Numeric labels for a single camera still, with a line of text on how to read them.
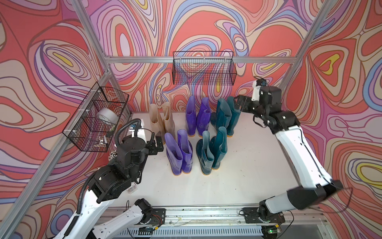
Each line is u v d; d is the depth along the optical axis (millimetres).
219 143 705
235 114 842
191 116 856
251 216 731
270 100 491
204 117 859
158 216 729
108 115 744
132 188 821
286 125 454
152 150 520
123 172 406
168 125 839
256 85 602
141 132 485
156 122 803
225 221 727
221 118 930
